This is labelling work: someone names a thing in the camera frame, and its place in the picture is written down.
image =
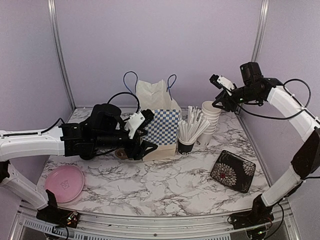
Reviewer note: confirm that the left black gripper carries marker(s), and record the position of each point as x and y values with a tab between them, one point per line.
144	145

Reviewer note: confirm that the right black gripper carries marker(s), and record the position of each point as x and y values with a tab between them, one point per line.
228	105

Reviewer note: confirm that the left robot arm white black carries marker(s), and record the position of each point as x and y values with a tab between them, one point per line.
42	142

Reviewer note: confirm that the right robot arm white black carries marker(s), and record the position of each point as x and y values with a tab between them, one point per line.
307	159

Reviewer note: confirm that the stack of white paper cups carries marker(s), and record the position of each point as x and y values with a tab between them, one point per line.
212	114

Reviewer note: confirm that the blue checkered paper bag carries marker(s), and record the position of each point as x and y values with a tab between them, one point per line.
163	129

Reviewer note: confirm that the brown cardboard cup carrier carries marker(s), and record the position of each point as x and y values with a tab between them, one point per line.
121	154

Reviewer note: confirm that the white wrapped straws bundle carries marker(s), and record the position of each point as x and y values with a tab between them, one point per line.
194	126

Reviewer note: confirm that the black cup holding straws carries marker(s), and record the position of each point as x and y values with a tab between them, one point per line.
184	147

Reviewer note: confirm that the black floral square dish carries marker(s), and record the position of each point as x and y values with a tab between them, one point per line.
233	171

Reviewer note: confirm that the pink plastic plate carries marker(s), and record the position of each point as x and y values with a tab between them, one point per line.
66	182

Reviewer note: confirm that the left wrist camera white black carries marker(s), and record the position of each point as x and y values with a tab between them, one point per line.
133	124

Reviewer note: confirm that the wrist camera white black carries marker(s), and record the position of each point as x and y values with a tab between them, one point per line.
133	124
222	82

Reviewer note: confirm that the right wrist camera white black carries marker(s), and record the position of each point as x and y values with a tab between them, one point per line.
222	82

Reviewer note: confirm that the right aluminium frame post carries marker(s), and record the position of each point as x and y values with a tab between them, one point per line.
261	29

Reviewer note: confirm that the aluminium frame post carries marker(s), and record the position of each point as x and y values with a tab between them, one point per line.
59	52
261	29

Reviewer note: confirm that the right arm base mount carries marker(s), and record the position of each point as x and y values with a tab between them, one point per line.
257	215

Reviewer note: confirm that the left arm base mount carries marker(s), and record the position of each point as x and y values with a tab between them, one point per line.
55	215

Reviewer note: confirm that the left aluminium frame post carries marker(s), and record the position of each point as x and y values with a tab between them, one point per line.
59	52

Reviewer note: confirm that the aluminium front rail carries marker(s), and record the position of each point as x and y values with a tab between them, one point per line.
98	226

